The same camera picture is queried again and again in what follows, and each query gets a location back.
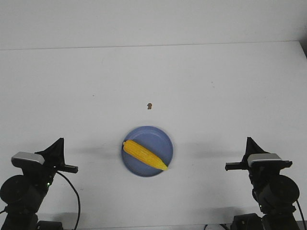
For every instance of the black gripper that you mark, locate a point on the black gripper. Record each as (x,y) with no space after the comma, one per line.
(43,175)
(259,172)

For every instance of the yellow corn cob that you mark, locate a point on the yellow corn cob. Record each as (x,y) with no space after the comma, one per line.
(144,155)

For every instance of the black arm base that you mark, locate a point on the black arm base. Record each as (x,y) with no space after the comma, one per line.
(247,222)
(49,225)

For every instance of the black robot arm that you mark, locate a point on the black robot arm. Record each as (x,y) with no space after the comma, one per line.
(24,194)
(274,193)

